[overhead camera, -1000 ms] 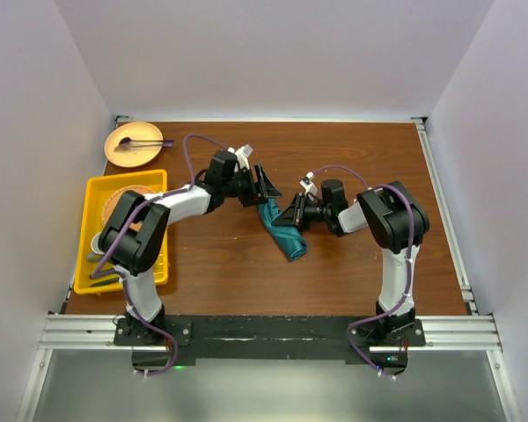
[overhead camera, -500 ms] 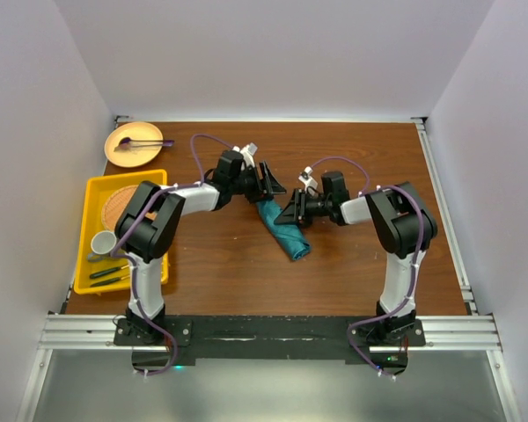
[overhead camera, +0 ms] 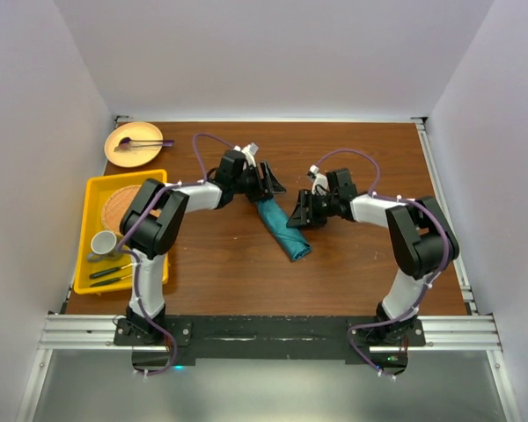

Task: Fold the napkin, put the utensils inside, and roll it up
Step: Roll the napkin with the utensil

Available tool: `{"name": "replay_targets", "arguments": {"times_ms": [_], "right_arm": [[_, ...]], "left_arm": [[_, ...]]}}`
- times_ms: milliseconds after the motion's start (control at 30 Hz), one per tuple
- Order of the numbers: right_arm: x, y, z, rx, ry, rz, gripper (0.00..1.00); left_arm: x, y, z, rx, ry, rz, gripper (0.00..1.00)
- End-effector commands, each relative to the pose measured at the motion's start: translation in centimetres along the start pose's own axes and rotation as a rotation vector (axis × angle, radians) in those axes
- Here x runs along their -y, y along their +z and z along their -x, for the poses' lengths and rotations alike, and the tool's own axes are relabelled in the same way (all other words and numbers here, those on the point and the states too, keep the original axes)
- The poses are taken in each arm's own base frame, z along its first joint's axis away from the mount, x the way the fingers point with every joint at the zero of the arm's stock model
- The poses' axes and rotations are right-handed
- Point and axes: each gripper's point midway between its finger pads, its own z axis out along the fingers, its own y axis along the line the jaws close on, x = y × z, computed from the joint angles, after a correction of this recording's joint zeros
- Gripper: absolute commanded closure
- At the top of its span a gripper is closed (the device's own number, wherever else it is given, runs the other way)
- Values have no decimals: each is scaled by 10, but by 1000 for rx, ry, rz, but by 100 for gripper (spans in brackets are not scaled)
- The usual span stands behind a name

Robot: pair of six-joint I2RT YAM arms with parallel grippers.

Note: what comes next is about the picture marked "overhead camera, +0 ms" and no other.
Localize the white grey mug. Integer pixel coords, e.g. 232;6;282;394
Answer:
86;230;122;263

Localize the orange woven round mat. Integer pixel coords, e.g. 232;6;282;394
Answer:
100;185;141;235

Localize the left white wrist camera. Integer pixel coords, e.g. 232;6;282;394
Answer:
233;142;259;168

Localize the gold utensil green handle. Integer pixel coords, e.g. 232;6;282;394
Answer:
90;274;132;287

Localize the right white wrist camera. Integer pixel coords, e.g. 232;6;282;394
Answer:
307;165;329;196

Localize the beige round plate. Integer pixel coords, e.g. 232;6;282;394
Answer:
104;122;164;168

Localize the teal cloth napkin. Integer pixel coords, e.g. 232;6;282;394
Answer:
256;199;312;261

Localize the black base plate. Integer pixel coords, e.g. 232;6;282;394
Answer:
114;316;426;375

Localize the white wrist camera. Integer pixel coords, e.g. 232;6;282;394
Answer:
233;142;259;168
307;165;329;196

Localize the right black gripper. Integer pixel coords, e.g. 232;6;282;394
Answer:
286;189;339;229

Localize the purple spoon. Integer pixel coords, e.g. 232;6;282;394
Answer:
116;137;174;149

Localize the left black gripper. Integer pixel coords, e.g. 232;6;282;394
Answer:
231;160;285;202

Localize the gold spoon green handle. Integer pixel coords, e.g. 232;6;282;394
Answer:
89;263;133;280

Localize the yellow plastic tray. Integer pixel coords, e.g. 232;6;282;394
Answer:
73;169;167;295

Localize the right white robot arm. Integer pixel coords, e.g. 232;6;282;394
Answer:
287;165;459;346

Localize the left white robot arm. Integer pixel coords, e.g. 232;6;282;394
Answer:
120;149;286;345

